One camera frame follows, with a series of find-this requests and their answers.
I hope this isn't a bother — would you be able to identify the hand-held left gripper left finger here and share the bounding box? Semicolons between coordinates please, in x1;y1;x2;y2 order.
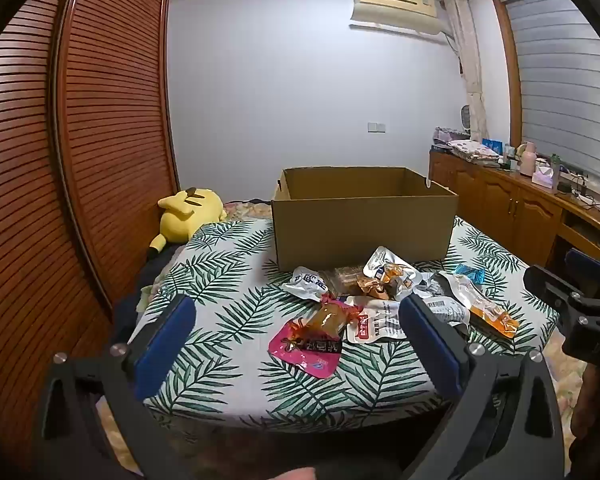
32;294;198;480

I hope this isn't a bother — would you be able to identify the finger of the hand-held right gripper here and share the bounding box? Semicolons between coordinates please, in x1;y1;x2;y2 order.
566;248;600;293
524;265;600;318

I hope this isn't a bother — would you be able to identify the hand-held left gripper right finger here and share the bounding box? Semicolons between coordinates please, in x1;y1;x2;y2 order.
397;292;566;480

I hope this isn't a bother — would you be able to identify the white barcode pouch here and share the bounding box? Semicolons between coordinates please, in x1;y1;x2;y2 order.
412;272;473;333

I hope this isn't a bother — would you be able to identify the white red-label pouch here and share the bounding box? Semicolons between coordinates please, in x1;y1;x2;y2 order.
346;296;411;345

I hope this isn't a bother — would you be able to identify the long orange clear packet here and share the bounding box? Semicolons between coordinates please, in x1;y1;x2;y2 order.
442;272;521;338

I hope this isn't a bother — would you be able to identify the blue candy wrapper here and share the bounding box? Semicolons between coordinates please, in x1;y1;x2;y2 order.
454;263;487;288

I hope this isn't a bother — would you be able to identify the golden brown wrapper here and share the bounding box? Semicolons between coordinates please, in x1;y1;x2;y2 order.
356;277;391;302

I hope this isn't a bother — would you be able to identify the silver orange pouch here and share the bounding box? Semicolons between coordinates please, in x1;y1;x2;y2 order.
362;246;423;301

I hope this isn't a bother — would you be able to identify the brown candy red twist wrapper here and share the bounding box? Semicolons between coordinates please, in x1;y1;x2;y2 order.
290;296;361;343

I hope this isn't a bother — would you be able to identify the clear biscuit packet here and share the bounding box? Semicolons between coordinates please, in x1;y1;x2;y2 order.
322;266;368;298

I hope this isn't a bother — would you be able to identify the pink snack packet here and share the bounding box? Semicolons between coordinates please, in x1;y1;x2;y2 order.
269;317;342;380

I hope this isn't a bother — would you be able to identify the brown cardboard box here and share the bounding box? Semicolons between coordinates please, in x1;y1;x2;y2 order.
271;166;459;272

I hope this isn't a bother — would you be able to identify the white blue-print pouch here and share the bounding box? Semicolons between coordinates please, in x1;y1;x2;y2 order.
281;266;331;303

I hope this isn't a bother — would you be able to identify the person's right hand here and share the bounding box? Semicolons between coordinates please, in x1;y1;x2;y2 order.
572;362;600;441

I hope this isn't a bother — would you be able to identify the navy bedsheet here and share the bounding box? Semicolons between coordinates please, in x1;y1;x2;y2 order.
115;250;181;341

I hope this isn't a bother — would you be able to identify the wooden cabinet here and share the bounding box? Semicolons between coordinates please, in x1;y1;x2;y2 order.
428;149;600;271

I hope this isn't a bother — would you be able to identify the pink thermos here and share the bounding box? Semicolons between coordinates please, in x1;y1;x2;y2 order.
519;141;537;177

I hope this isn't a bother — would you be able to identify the yellow plush toy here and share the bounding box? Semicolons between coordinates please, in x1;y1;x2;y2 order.
147;187;227;261

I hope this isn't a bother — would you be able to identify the folded floral cloth stack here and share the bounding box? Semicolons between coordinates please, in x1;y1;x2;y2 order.
447;139;501;166

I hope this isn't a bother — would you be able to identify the floral blanket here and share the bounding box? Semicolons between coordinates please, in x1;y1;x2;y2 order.
225;199;276;221

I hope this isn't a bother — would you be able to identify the grey window blind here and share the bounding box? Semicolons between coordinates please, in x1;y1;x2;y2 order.
505;0;600;186

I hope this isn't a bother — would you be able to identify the purple cloth bundle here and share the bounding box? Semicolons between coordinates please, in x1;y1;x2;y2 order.
434;127;463;148

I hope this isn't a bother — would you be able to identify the floral curtain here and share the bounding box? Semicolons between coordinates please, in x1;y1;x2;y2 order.
442;0;488;143

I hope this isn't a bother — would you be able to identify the wooden louvered wardrobe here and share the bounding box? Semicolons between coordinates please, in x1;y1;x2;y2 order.
0;0;181;461

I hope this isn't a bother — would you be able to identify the beige air conditioner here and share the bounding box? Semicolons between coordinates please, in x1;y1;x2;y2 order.
350;0;446;36

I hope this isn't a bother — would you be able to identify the power strip with cables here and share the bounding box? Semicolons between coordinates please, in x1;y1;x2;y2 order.
557;175;600;211

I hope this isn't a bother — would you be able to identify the wooden window frame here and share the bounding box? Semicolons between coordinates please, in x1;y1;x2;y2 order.
490;0;523;151

